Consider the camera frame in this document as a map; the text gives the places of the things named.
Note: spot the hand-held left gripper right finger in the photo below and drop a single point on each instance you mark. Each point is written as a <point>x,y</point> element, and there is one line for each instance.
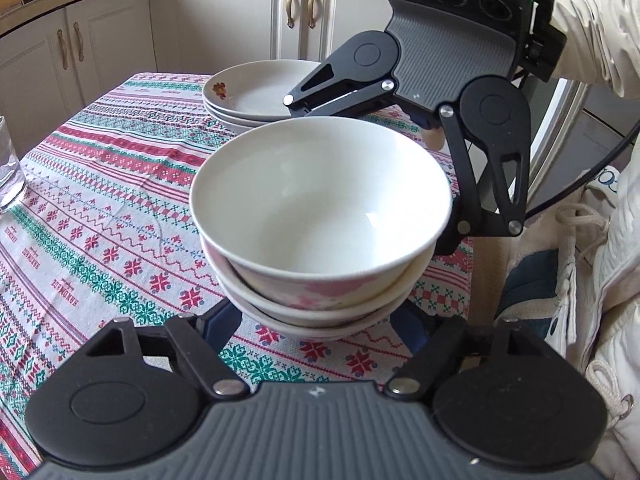
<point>412,332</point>

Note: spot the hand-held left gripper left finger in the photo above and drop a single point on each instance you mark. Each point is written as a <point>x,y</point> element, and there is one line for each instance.
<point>222,322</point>

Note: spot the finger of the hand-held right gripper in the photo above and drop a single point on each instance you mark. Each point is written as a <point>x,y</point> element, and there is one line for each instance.
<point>310,95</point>
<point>480,225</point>

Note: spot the white ceramic bowl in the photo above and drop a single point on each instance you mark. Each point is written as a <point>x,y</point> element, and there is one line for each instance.
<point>320,195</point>
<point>240,292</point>
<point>310,335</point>

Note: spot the white plate fruit print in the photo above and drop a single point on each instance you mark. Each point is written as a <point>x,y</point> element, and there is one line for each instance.
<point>250,90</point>
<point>227,126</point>
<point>220,114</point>

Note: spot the person's right forearm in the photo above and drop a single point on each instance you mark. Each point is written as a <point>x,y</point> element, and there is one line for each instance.
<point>600,35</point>

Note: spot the person's white jacket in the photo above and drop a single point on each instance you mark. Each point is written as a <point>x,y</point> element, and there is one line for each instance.
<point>600,335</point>

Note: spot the patterned striped tablecloth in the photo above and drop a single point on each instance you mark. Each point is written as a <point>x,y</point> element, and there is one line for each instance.
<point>100,210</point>

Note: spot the clear glass mug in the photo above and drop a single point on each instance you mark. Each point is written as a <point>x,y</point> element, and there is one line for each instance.
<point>10,170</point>

